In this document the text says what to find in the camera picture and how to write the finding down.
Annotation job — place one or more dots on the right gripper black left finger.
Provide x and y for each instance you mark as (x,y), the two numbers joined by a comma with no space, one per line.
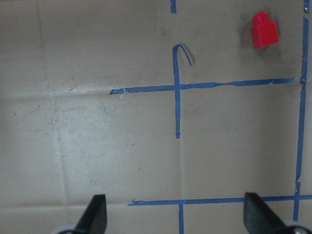
(94,218)

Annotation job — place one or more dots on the red toy block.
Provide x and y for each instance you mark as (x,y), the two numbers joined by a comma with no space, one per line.
(264,31)

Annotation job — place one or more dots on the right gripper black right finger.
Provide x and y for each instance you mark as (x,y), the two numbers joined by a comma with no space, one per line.
(259,218)

